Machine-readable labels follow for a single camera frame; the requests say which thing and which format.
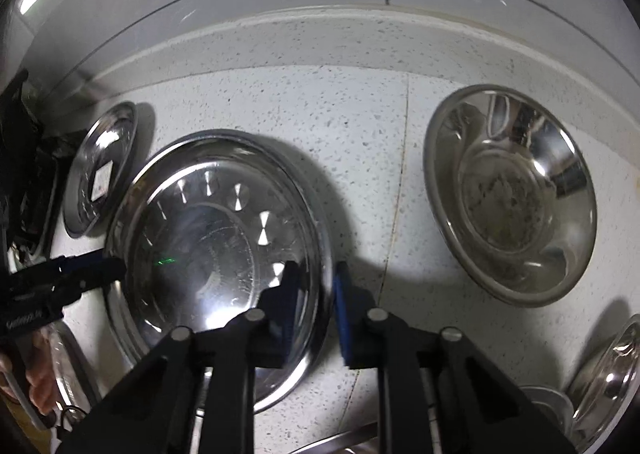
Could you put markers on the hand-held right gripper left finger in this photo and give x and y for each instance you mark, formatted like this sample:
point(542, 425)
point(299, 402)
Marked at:
point(282, 319)

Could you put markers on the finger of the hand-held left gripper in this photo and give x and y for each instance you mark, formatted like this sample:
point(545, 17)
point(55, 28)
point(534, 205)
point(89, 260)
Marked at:
point(92, 271)

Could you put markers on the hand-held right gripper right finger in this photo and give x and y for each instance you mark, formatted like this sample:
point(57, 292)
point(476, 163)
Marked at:
point(346, 319)

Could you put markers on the small labelled steel plate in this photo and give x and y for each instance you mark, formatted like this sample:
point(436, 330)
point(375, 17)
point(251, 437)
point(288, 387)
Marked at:
point(102, 169)

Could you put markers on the large steel plate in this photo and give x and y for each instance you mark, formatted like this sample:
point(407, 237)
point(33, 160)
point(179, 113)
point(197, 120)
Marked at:
point(200, 214)

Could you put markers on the steel bowl with residue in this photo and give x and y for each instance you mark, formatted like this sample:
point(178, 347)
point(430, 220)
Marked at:
point(510, 194)

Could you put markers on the shiny steel bowl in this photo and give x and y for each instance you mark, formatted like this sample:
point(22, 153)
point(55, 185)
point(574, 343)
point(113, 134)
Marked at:
point(611, 374)

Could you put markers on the person's left hand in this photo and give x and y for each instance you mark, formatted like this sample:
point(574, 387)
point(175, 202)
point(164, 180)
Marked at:
point(41, 379)

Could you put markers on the black appliance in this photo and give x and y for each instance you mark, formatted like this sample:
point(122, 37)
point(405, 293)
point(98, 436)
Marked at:
point(25, 174)

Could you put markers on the steel rim bottom centre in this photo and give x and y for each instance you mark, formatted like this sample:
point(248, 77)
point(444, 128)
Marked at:
point(345, 439)

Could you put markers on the small steel bowl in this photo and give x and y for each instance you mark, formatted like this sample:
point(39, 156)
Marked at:
point(545, 404)

